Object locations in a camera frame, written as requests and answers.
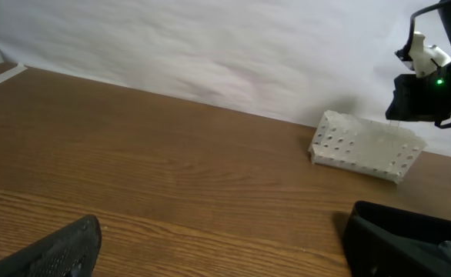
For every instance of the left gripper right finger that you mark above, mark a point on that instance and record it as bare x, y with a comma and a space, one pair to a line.
383, 255

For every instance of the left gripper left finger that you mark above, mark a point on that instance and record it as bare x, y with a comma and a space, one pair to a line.
56, 254

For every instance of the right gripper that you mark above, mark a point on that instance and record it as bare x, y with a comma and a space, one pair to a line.
414, 98

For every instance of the clear test tube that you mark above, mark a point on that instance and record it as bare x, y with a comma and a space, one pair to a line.
393, 125

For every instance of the white test tube rack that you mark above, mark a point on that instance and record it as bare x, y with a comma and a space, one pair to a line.
364, 150

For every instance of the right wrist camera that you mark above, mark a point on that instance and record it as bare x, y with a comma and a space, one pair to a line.
425, 57

